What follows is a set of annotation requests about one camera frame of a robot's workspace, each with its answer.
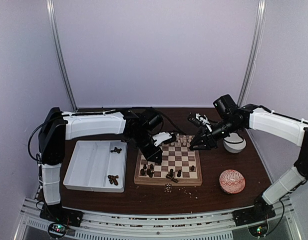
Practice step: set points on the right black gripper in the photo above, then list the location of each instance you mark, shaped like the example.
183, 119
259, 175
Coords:
212, 142

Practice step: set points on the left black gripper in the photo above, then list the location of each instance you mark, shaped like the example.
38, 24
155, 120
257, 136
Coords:
150, 156

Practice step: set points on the wooden chess board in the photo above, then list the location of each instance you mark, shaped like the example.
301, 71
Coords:
173, 157

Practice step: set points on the white plastic divided tray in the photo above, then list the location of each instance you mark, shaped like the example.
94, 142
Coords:
91, 163

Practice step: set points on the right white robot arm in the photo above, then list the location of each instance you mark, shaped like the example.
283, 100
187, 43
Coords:
278, 135

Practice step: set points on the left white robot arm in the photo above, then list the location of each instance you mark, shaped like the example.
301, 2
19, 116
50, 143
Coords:
58, 135

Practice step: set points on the white chess pieces group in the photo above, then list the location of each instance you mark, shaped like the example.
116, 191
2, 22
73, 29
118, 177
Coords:
182, 140

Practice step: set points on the dark chess pieces upper pile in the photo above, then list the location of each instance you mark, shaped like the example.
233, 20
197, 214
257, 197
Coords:
117, 150

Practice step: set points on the dark chess pieces pile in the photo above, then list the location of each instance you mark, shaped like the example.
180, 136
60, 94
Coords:
113, 179
117, 150

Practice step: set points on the dark chess pieces lower pile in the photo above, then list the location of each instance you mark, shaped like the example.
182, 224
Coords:
113, 179

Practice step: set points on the white ceramic bowl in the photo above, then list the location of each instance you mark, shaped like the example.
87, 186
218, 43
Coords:
234, 143

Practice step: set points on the red patterned bowl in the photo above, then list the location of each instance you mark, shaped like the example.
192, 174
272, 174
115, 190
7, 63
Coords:
232, 181

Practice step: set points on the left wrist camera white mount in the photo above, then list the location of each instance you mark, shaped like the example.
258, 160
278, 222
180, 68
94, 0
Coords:
164, 138

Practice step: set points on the right wrist camera with cable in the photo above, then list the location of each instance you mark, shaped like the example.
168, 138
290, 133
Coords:
199, 120

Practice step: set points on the aluminium front rail frame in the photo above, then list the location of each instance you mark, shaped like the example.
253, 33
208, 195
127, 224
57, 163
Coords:
219, 225

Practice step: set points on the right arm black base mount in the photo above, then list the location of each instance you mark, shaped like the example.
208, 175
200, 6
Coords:
250, 215

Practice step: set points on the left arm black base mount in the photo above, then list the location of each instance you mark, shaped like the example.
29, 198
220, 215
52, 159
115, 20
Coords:
62, 216

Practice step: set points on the right aluminium corner post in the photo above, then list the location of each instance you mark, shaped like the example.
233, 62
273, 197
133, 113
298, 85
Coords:
255, 46

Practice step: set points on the aluminium corner post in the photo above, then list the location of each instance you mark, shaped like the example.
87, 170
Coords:
59, 53
255, 46

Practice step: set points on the left aluminium corner post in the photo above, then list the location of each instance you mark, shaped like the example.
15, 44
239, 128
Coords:
59, 53

